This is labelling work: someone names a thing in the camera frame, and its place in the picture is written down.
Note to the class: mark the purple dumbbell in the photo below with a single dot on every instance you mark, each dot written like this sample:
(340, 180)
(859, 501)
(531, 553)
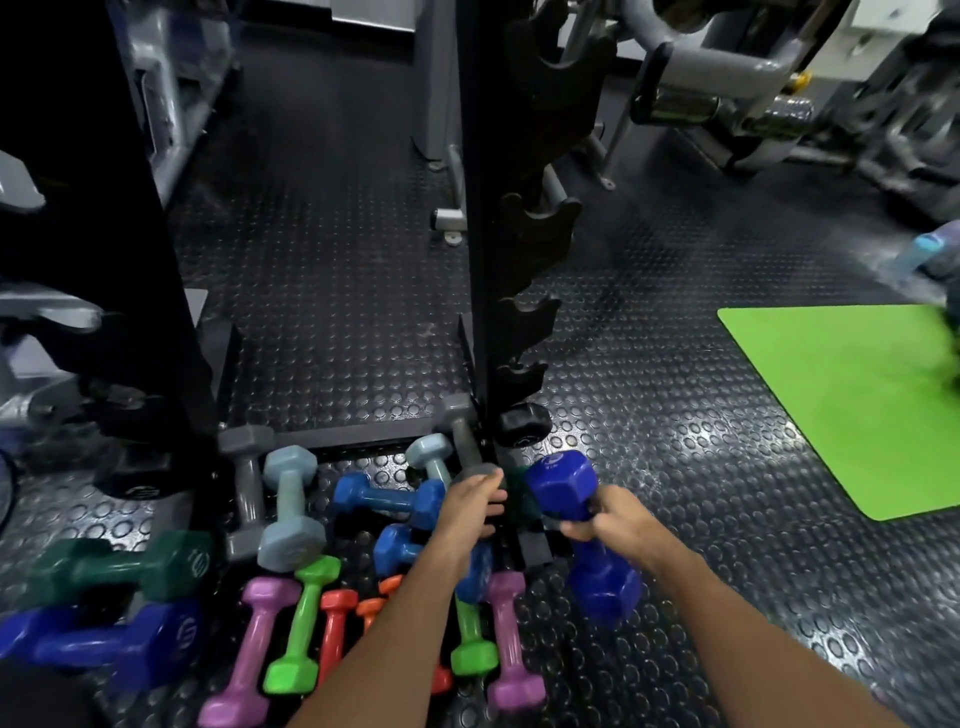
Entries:
(251, 652)
(510, 637)

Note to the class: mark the black rubber dumbbell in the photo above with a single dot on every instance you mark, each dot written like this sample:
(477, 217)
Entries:
(523, 424)
(135, 476)

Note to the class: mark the black dumbbell rack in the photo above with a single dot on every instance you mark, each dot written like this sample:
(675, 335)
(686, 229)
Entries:
(487, 225)

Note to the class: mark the large pale blue dumbbell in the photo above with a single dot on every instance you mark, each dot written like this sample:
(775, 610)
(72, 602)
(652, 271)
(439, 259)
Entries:
(292, 510)

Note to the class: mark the grey gym machine frame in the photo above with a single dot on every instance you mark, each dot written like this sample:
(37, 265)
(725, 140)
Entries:
(436, 112)

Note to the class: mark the dark green dumbbell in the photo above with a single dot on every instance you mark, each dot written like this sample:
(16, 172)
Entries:
(112, 566)

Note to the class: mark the green exercise mat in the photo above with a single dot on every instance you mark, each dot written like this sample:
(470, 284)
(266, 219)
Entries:
(847, 397)

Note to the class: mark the blue water bottle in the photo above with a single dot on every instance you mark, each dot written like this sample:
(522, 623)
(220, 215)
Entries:
(926, 251)

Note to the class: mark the grey weight machine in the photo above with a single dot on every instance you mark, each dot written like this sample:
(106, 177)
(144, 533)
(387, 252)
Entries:
(750, 67)

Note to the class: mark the medium blue dumbbell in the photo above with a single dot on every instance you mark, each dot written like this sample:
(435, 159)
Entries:
(397, 547)
(382, 499)

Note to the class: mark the person's right hand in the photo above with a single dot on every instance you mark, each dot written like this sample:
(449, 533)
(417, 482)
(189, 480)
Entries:
(622, 525)

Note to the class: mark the grey dumbbell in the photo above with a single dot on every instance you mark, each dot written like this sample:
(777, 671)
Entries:
(465, 446)
(247, 487)

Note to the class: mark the person's left fingers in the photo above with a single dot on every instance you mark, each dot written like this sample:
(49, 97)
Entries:
(495, 506)

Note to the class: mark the large dark blue dumbbell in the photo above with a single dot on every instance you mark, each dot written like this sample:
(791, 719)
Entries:
(581, 525)
(112, 645)

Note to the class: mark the lime green dumbbell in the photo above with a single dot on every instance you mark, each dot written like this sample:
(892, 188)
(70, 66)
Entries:
(300, 630)
(472, 645)

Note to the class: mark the person's left forearm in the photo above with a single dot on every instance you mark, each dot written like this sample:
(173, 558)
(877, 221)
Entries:
(390, 645)

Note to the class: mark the person's right forearm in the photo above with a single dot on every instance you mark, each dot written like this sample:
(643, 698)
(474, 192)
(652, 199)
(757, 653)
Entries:
(742, 645)

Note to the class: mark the small orange dumbbell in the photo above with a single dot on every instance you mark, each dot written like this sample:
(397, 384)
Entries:
(335, 630)
(370, 609)
(390, 585)

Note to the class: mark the person's right fingers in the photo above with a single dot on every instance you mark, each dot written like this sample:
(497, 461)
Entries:
(579, 529)

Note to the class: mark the person's left hand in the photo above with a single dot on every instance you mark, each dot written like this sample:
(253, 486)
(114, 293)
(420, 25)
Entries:
(466, 514)

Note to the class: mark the small pale blue dumbbell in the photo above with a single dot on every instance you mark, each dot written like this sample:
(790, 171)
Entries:
(431, 454)

